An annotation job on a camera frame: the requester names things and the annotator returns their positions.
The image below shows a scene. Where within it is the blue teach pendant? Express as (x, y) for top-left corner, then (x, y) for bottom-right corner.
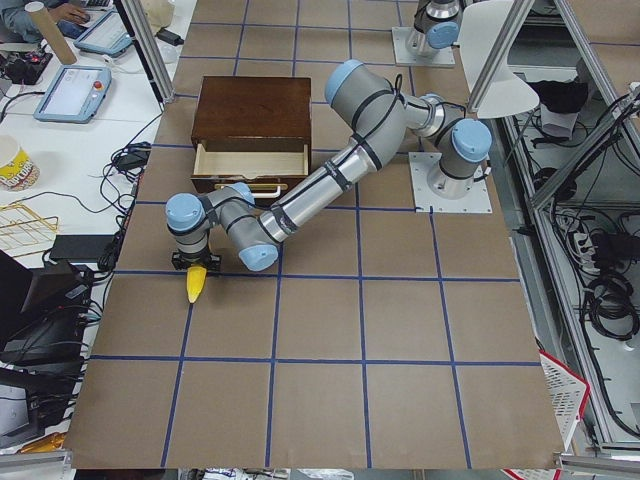
(33, 66), (112, 124)
(73, 9), (132, 57)

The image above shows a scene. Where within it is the paper popcorn cup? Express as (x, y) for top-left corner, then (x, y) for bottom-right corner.
(0, 135), (40, 191)

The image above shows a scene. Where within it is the dark wooden drawer cabinet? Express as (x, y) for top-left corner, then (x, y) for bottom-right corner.
(191, 76), (311, 152)

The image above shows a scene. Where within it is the gold wire rack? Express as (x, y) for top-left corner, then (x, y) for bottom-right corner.
(0, 203), (59, 257)

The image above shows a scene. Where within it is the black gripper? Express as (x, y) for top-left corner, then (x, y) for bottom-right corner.
(171, 251), (221, 271)

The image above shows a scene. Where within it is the blue teach pendant far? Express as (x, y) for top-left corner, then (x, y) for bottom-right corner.
(73, 9), (132, 57)

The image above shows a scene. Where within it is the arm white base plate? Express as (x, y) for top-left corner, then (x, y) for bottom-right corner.
(409, 152), (492, 214)
(392, 27), (455, 68)

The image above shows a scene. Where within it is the aluminium frame structure right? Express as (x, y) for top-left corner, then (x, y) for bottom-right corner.
(490, 1), (639, 476)

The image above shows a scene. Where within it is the aluminium frame post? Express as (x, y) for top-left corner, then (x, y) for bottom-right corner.
(114, 0), (175, 104)

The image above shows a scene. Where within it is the white lamp shade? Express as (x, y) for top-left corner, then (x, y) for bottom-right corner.
(458, 1), (539, 119)

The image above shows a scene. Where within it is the cardboard tube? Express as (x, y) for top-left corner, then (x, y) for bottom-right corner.
(24, 1), (77, 65)

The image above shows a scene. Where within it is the blue teach pendant near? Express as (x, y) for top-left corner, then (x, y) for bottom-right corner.
(33, 66), (112, 124)

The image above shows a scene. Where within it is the orange screwdriver handle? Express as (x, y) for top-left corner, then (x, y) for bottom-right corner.
(18, 432), (66, 454)

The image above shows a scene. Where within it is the red white plastic basket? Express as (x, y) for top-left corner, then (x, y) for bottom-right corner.
(539, 350), (591, 452)

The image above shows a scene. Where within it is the yellow corn cob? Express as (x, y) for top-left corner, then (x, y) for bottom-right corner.
(186, 265), (207, 304)

